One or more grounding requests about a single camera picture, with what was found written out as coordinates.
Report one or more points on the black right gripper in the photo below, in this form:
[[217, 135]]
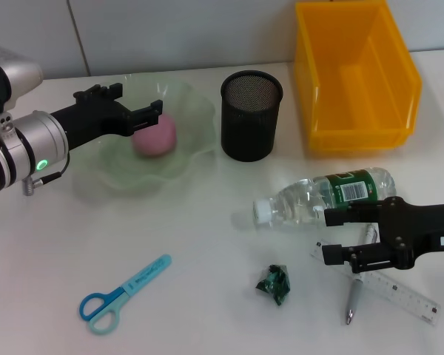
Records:
[[422, 229]]

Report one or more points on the yellow plastic bin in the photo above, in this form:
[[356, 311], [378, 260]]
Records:
[[359, 92]]

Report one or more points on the pink peach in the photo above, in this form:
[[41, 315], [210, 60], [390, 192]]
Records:
[[159, 142]]

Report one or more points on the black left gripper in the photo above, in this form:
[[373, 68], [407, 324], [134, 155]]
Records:
[[89, 118]]

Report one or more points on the clear water bottle green label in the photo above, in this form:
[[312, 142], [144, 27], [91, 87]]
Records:
[[299, 201]]

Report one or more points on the black mesh pen holder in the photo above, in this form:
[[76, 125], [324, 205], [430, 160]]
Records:
[[249, 125]]

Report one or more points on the green plastic wrapper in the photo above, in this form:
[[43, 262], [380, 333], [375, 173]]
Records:
[[274, 284]]

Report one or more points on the blue scissors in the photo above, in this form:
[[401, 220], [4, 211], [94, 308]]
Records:
[[129, 286]]

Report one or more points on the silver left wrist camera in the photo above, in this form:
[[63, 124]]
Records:
[[18, 70]]

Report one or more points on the clear plastic ruler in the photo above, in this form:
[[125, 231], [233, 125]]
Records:
[[405, 294]]

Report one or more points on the silver ballpoint pen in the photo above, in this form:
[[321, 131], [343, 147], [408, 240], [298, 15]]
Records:
[[355, 296]]

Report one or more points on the green glass fruit plate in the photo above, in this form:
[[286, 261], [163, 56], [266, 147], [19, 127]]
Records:
[[185, 111]]

